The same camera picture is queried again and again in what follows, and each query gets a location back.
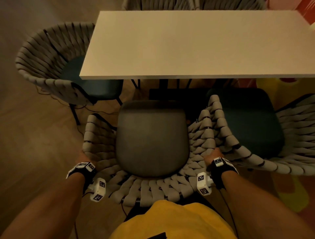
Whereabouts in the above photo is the person's right forearm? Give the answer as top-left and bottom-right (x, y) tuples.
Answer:
(220, 171), (315, 239)

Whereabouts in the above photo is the person's left forearm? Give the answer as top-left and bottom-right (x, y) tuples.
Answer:
(0, 172), (85, 239)

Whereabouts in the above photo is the black white wrist camera rig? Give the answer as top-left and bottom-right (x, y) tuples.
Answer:
(196, 157), (239, 197)
(66, 162), (107, 202)

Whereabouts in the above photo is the teal cushion woven chair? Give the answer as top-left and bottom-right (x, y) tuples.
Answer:
(15, 21), (123, 125)
(206, 88), (315, 177)

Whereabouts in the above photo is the person's left hand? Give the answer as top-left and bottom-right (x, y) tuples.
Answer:
(77, 150), (96, 166)

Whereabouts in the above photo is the person's right hand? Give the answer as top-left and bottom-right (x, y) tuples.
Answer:
(203, 147), (225, 167)

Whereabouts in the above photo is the person's yellow shirt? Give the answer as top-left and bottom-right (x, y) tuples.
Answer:
(108, 199), (238, 239)

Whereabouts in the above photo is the grey cushion woven chair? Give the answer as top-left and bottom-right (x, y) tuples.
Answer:
(122, 0), (195, 11)
(197, 0), (267, 11)
(82, 99), (217, 208)

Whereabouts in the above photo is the white table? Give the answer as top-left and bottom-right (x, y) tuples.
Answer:
(79, 10), (315, 101)

